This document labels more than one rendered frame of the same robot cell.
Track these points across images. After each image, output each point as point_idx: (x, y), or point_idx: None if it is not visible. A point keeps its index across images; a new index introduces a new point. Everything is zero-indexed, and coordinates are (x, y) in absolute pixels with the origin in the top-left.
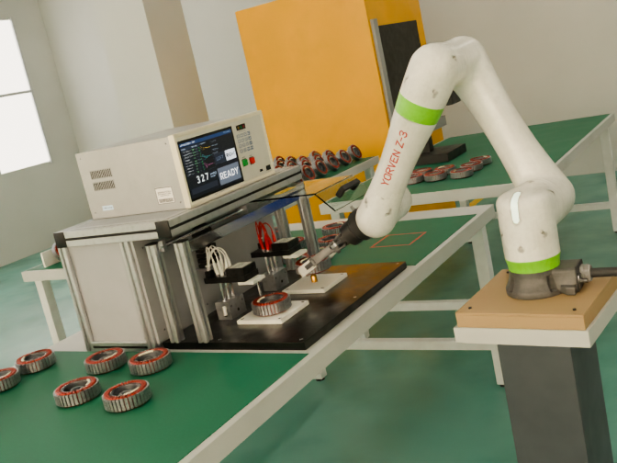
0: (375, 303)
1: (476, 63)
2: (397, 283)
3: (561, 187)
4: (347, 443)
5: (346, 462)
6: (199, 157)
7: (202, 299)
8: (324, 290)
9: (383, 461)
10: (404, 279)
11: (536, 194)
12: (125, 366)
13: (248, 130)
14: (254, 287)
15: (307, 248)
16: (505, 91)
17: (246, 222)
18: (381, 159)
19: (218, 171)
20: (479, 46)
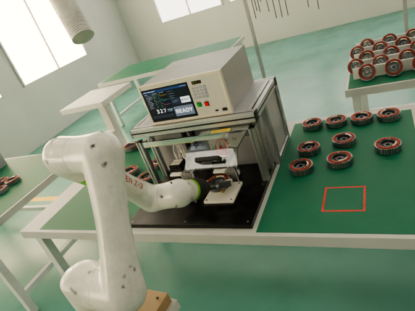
0: (182, 234)
1: (79, 168)
2: (217, 233)
3: (93, 297)
4: (336, 269)
5: (311, 277)
6: (158, 100)
7: (150, 170)
8: (204, 202)
9: (314, 297)
10: (223, 235)
11: (62, 282)
12: (157, 170)
13: (204, 84)
14: (239, 165)
15: (343, 150)
16: (97, 201)
17: (188, 141)
18: None
19: (173, 108)
20: (82, 155)
